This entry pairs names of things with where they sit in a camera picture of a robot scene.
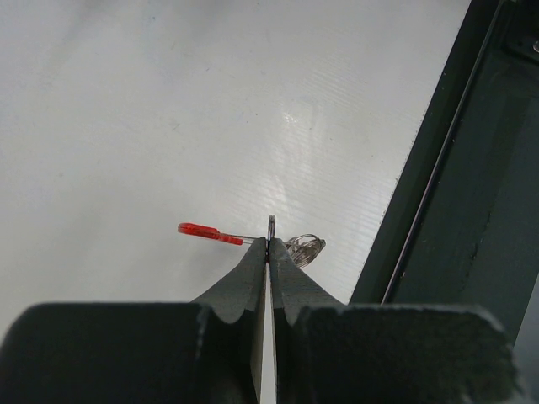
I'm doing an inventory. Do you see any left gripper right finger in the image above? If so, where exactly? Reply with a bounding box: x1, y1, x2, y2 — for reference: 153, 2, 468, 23
269, 238, 519, 403

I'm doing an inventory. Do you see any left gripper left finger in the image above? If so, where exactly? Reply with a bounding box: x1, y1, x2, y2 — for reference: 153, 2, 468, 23
1, 238, 267, 403

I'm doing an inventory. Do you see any red handled keyring organizer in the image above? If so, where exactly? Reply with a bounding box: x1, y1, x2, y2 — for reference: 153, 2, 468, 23
177, 214, 328, 268

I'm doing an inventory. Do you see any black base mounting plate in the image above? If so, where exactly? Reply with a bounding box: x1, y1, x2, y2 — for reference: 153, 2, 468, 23
351, 1, 538, 339

